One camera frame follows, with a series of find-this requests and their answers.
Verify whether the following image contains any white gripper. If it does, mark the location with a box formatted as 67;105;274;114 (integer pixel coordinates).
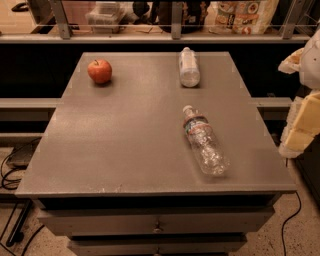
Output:
278;30;320;158

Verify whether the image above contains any clear crinkled water bottle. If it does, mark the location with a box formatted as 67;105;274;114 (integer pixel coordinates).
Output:
183;105;229;177

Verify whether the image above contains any white labelled plastic bottle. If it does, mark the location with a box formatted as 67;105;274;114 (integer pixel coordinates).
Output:
179;47;200;87

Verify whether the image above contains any printed snack bag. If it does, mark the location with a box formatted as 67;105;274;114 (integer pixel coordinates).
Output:
209;0;279;35

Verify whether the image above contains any dark backpack on shelf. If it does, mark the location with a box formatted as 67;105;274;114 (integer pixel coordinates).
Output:
151;0;210;34

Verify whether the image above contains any red apple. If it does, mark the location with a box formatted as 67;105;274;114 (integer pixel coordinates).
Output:
87;59;112;84

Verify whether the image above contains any grey drawer cabinet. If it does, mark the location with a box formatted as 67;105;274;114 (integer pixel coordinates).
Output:
17;52;296;256

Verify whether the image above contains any clear plastic container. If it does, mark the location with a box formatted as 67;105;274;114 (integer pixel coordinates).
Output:
85;1;125;34

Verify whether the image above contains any black cable right floor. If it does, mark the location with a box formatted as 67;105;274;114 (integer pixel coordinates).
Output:
280;191;303;256

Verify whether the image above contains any metal shelf rail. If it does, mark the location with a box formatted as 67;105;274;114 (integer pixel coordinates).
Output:
0;0;319;44

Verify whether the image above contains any black cables left floor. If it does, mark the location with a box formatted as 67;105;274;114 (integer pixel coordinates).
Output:
0;137;43;191

